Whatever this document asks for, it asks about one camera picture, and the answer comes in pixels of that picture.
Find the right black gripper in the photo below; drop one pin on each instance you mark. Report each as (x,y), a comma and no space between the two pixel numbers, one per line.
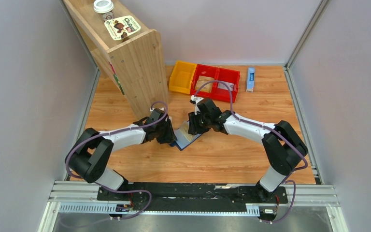
(193,129)

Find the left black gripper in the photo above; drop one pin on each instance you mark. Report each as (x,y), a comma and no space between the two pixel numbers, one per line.
(170,136)

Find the navy blue card holder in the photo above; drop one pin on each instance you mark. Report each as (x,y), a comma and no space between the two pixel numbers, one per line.
(181,143)

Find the gold credit card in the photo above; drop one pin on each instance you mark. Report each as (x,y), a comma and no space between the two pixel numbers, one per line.
(184,131)

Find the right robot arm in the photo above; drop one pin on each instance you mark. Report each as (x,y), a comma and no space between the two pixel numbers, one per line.
(283,146)

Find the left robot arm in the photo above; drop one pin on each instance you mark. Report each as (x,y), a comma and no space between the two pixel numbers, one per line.
(90,155)

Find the tan cards in bin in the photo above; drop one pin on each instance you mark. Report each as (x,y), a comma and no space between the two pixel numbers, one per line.
(204,83)

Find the silver card in bin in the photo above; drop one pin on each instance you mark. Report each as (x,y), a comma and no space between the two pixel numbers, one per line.
(225,85)

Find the red plastic bin right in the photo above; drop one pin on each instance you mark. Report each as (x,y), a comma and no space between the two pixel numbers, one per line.
(226,75)

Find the red plastic bin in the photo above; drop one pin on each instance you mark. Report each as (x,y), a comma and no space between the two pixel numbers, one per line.
(209,71)
(226,75)

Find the yellow plastic bin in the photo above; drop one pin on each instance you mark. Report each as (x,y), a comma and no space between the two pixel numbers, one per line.
(181,77)

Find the red plastic bin left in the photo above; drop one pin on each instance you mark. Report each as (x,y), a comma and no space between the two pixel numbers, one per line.
(209,71)

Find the blue white toothpaste box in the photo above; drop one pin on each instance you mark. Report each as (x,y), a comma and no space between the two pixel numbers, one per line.
(250,80)

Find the wooden shelf unit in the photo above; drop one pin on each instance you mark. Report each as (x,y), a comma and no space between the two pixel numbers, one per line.
(136,63)

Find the Chobani yogurt lid pack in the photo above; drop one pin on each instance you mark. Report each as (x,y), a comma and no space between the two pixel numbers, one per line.
(122,27)

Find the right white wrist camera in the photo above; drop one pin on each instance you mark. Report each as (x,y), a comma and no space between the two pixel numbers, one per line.
(194,100)

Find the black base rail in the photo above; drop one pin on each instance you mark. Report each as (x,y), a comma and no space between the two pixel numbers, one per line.
(193,197)

